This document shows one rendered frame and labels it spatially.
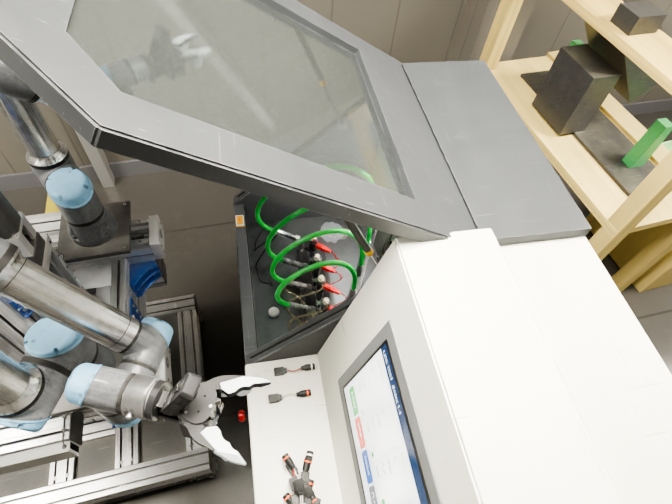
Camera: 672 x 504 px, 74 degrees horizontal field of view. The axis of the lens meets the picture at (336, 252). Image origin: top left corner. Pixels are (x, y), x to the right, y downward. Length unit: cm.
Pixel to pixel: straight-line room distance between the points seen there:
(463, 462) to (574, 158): 202
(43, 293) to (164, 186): 234
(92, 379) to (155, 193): 238
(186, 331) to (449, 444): 171
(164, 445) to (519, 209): 170
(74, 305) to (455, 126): 102
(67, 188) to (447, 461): 125
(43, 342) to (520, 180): 121
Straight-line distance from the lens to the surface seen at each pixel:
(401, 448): 95
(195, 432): 85
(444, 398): 81
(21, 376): 116
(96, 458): 226
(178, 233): 296
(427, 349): 84
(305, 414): 135
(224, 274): 273
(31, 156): 163
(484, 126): 136
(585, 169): 256
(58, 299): 97
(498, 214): 113
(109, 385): 91
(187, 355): 227
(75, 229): 164
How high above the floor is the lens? 228
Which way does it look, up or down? 55 degrees down
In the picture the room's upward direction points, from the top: 8 degrees clockwise
